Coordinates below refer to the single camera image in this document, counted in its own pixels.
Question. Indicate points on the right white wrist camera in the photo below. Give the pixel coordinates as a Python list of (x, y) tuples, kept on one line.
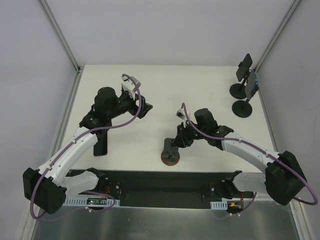
[(183, 116)]

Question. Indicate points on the right aluminium frame post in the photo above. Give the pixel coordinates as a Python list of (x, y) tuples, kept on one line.
[(290, 12)]

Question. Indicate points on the black clamp phone stand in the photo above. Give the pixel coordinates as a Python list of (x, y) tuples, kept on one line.
[(242, 108)]

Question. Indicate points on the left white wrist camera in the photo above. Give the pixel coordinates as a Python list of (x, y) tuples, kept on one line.
[(129, 87)]

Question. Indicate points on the aluminium frame post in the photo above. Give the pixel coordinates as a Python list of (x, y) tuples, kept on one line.
[(59, 34), (290, 12)]

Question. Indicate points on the brown base phone stand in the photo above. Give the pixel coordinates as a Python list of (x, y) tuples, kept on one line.
[(170, 155)]

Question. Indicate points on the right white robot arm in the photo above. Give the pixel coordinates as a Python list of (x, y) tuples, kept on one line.
[(280, 175)]

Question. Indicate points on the left white cable duct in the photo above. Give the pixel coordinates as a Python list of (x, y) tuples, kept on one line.
[(93, 202)]

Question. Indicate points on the left aluminium frame post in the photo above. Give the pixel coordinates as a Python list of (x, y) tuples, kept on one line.
[(59, 34)]

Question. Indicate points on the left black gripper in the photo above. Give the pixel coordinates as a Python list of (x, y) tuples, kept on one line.
[(139, 107)]

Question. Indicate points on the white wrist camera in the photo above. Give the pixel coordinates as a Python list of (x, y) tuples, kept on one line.
[(129, 87), (183, 116)]

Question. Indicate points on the black round base phone stand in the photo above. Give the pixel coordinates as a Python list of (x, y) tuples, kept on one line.
[(237, 90)]

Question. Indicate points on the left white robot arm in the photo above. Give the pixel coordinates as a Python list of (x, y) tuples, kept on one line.
[(48, 186)]

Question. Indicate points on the black phone with red case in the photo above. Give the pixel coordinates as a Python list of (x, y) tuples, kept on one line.
[(101, 147)]

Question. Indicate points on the right white cable duct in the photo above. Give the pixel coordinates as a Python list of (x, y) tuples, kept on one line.
[(226, 204)]

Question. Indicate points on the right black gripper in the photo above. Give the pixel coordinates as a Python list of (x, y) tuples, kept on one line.
[(179, 139)]

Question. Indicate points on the white cable duct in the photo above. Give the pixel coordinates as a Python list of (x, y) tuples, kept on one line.
[(226, 204), (93, 202)]

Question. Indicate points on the blue edged black phone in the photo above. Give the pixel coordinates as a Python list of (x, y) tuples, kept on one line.
[(251, 86)]

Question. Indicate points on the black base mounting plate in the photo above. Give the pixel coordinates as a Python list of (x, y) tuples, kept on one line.
[(154, 189)]

